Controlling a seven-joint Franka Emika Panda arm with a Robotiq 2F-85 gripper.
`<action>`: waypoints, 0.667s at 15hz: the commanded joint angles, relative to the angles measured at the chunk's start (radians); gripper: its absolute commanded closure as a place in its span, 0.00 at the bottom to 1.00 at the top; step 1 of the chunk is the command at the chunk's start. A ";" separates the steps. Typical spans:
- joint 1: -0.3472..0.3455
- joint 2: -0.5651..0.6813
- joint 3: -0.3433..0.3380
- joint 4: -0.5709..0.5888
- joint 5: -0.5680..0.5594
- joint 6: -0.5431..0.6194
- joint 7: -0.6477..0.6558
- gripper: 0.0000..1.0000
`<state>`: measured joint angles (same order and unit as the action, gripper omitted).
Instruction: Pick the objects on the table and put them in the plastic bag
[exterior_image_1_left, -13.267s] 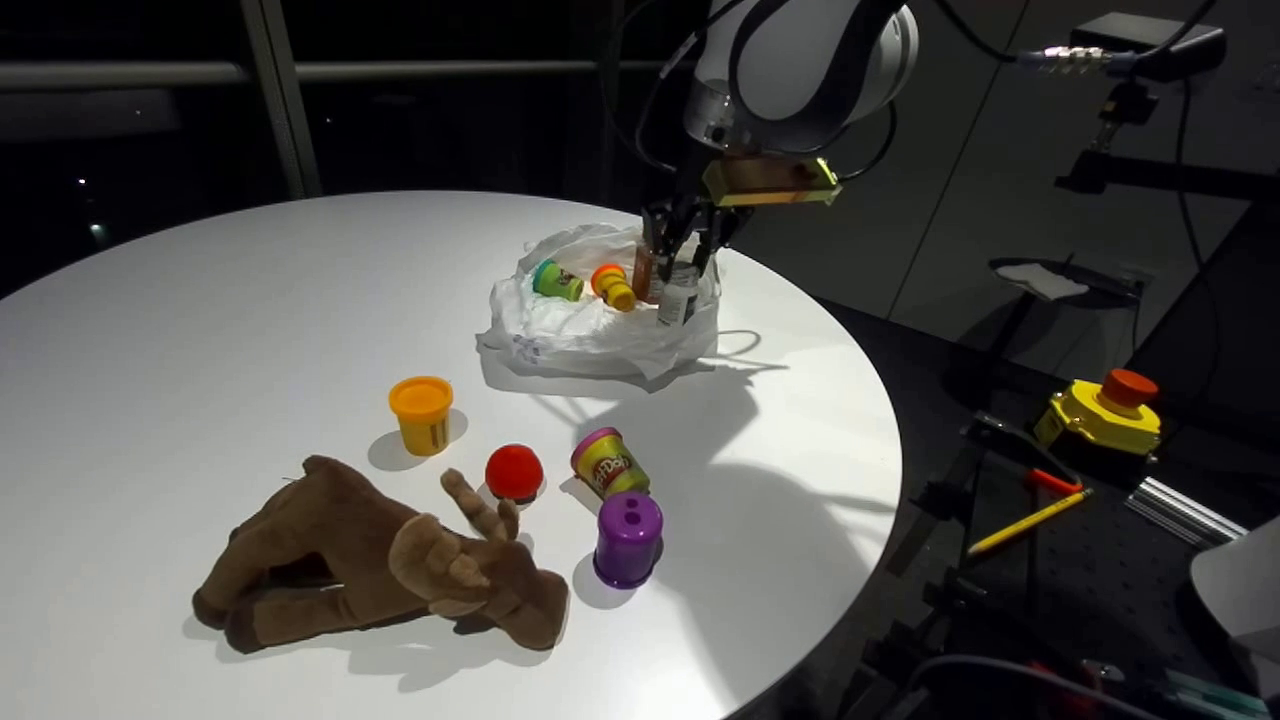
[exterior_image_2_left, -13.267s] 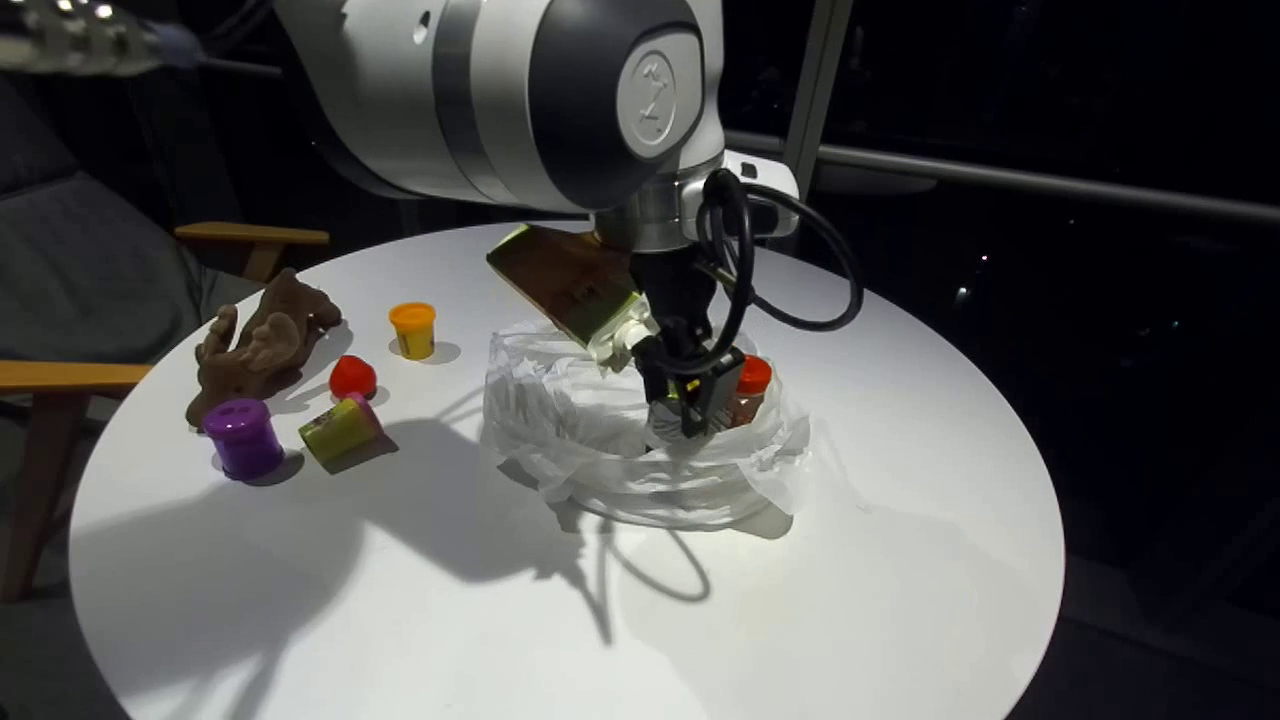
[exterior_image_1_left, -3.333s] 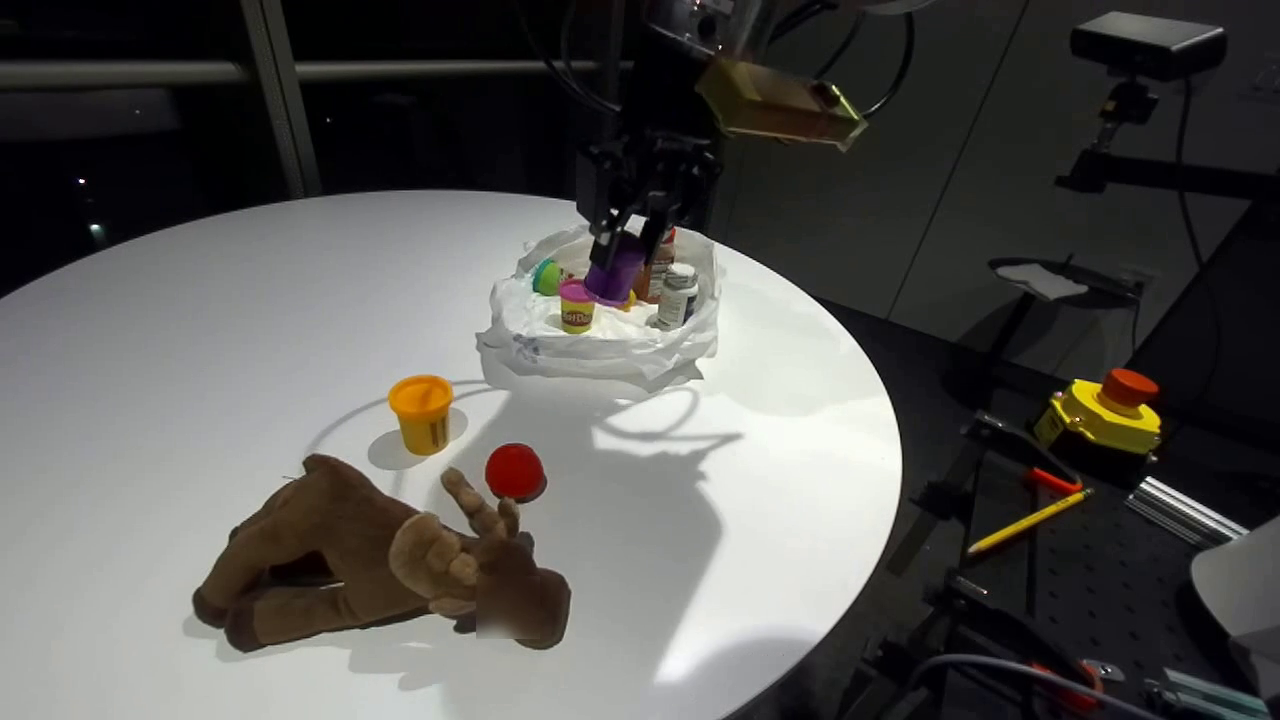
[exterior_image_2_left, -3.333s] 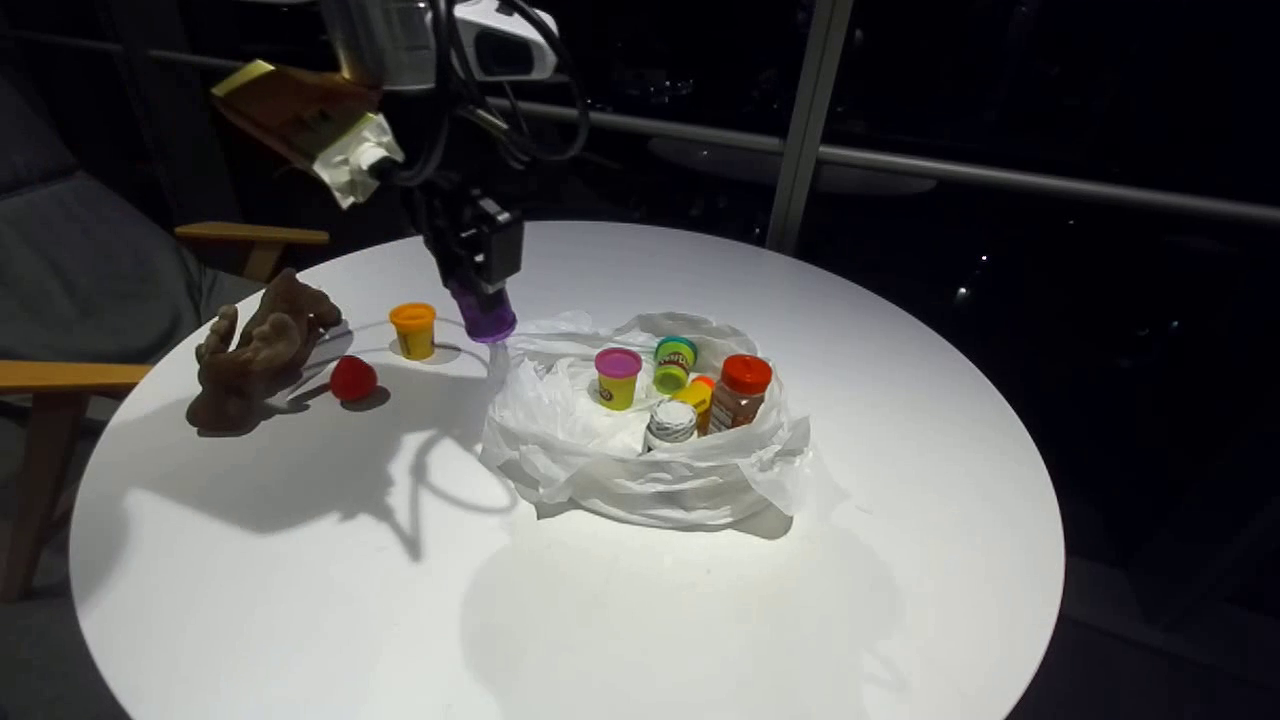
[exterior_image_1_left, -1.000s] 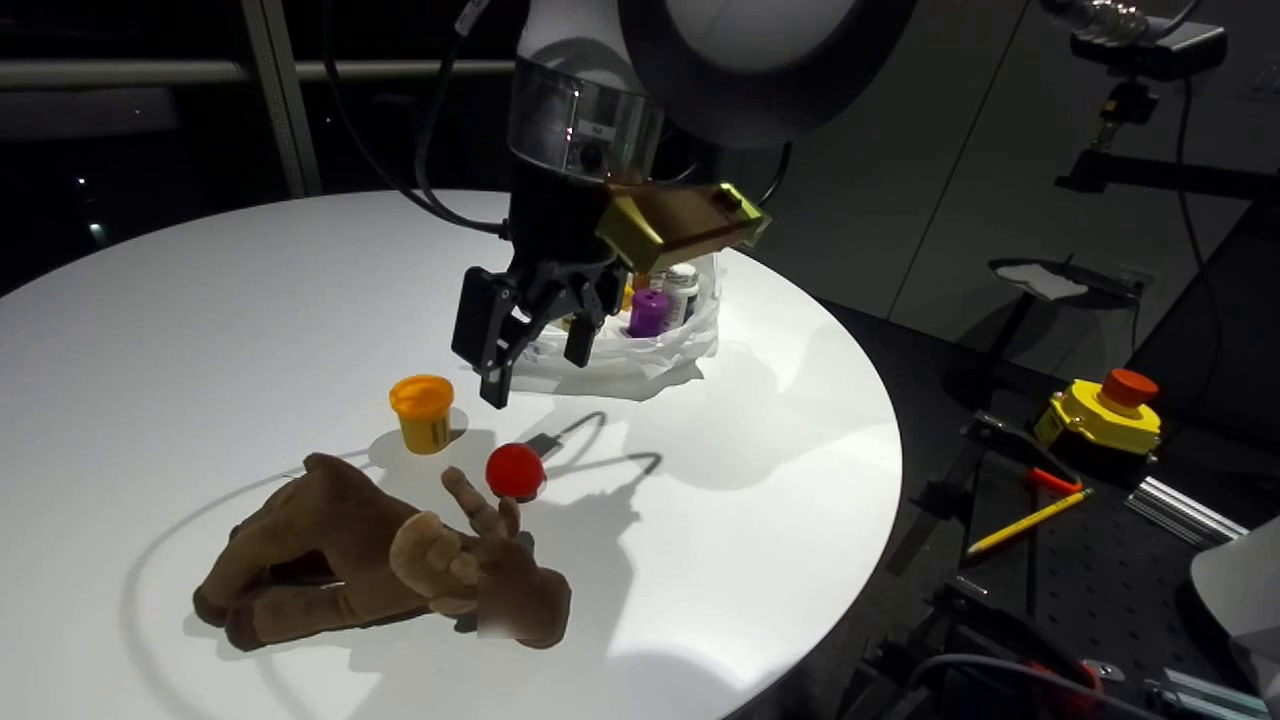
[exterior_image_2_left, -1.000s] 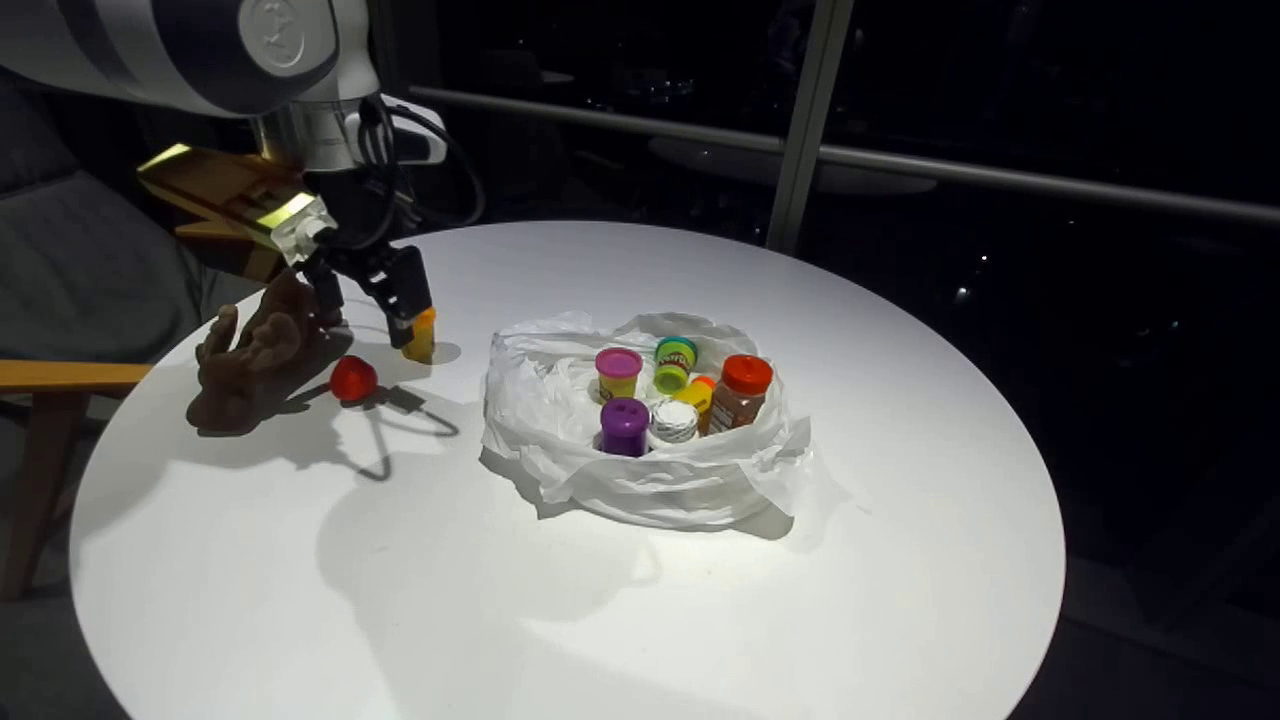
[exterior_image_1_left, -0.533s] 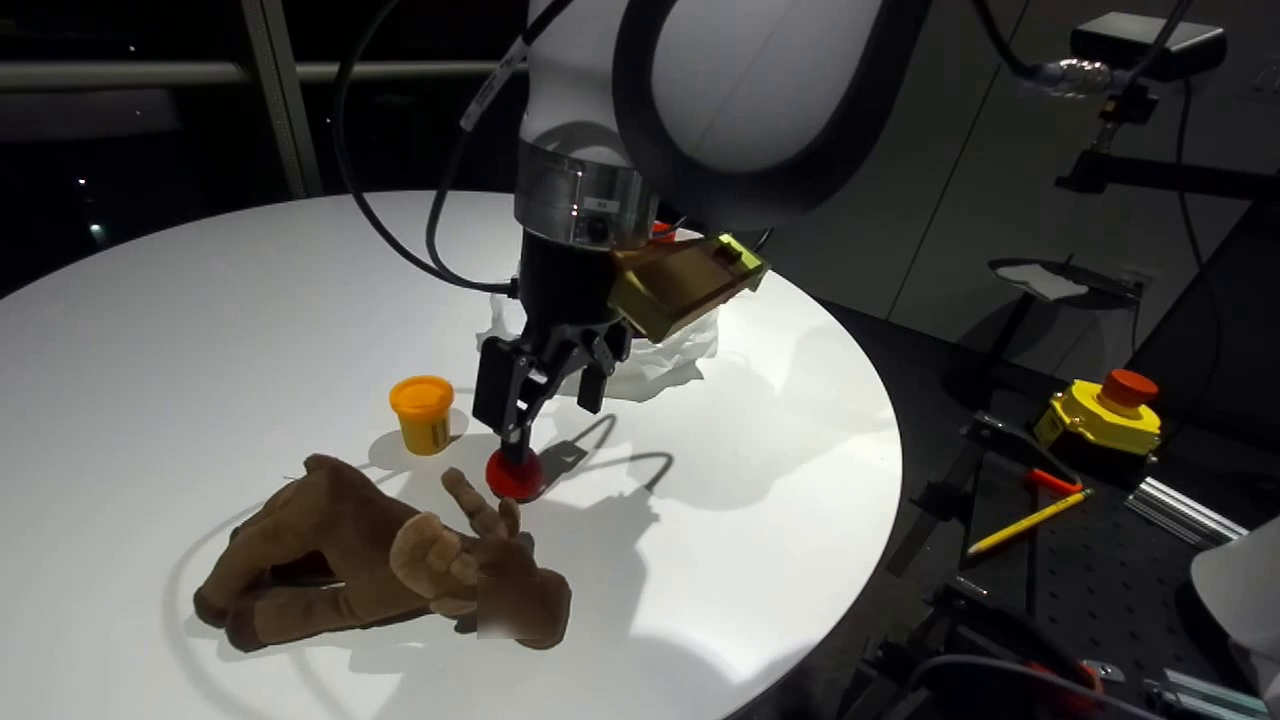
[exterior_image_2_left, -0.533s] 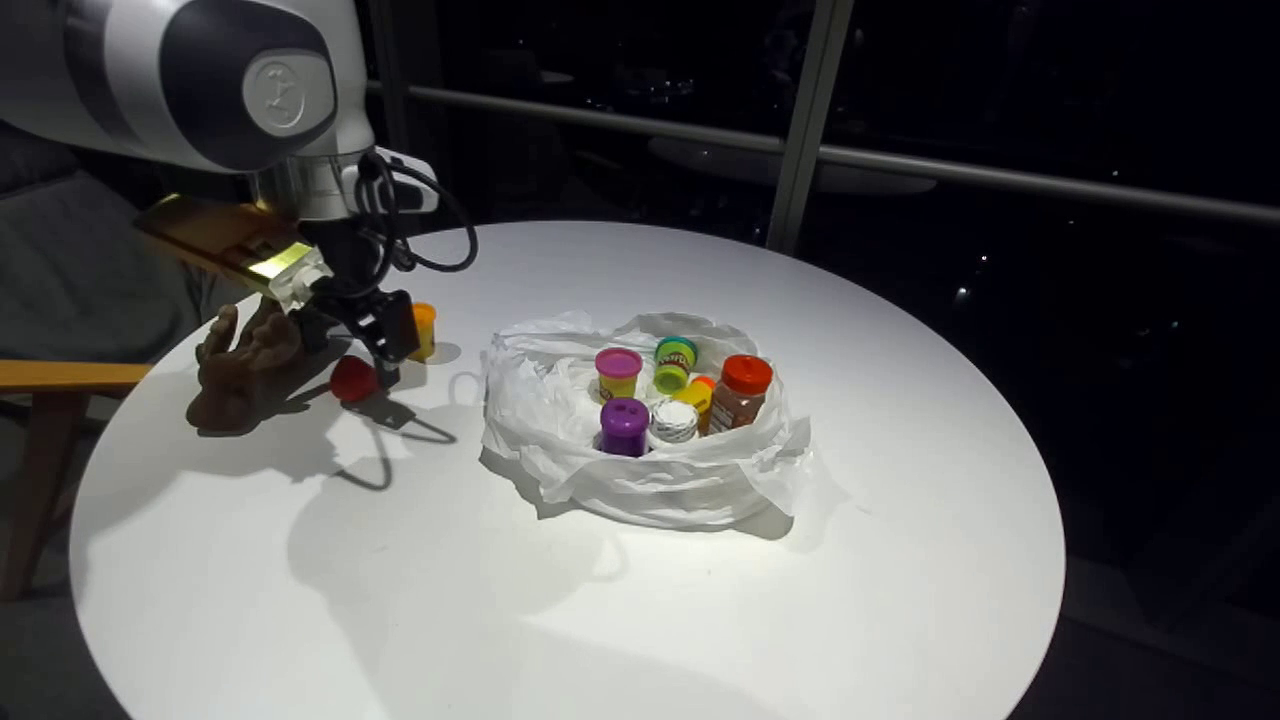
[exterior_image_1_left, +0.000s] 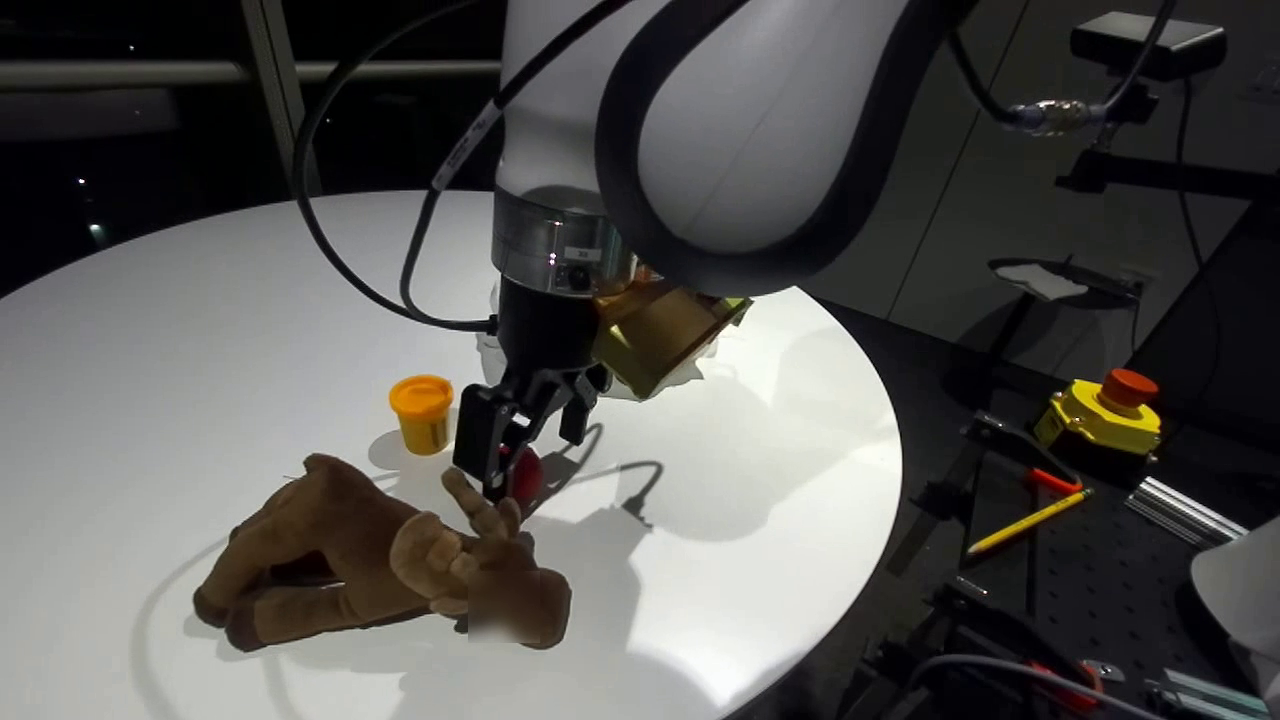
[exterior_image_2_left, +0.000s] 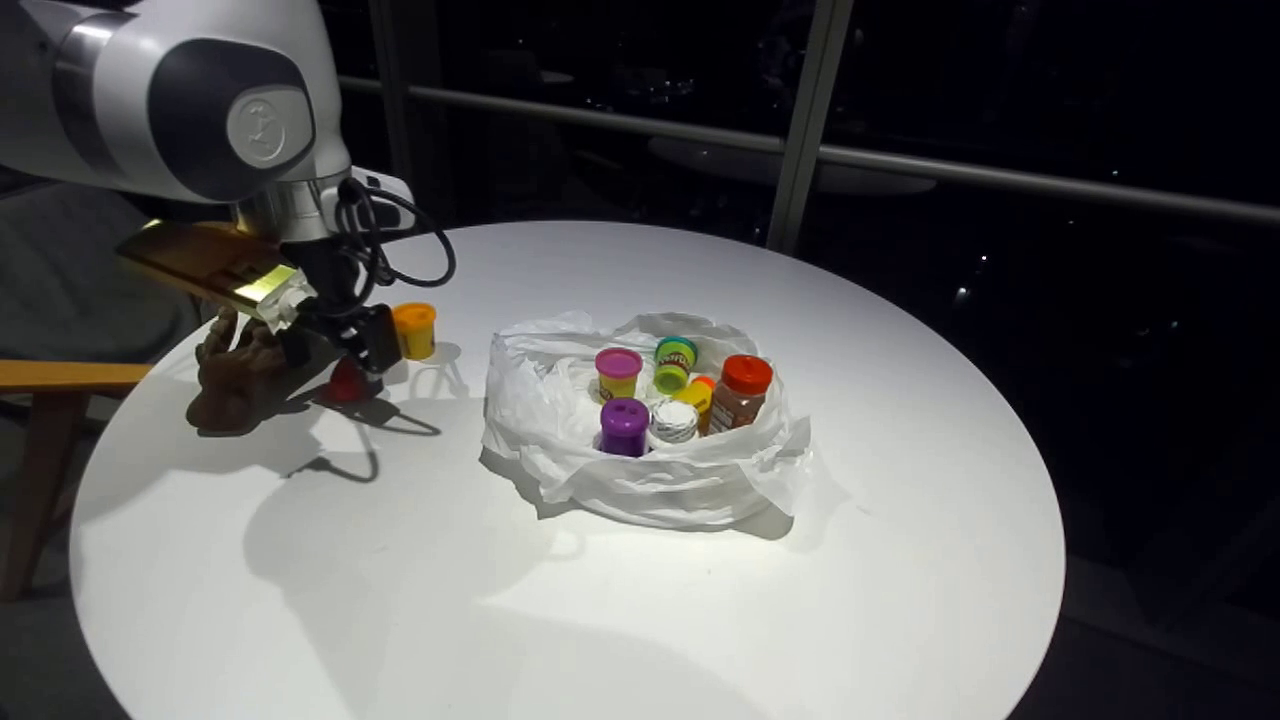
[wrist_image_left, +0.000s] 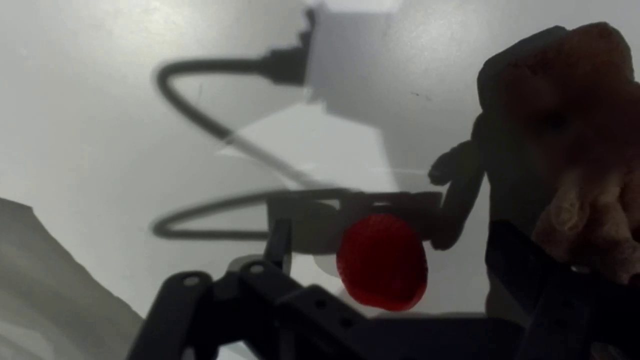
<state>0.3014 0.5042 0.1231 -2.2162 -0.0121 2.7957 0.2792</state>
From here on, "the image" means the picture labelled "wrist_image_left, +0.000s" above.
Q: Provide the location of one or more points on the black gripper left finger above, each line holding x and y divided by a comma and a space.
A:
261, 305

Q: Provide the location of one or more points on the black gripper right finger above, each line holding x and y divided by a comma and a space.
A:
569, 314

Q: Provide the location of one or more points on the red round lid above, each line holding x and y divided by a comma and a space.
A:
383, 263

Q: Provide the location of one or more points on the brown plush moose toy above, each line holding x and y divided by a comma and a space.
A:
558, 137

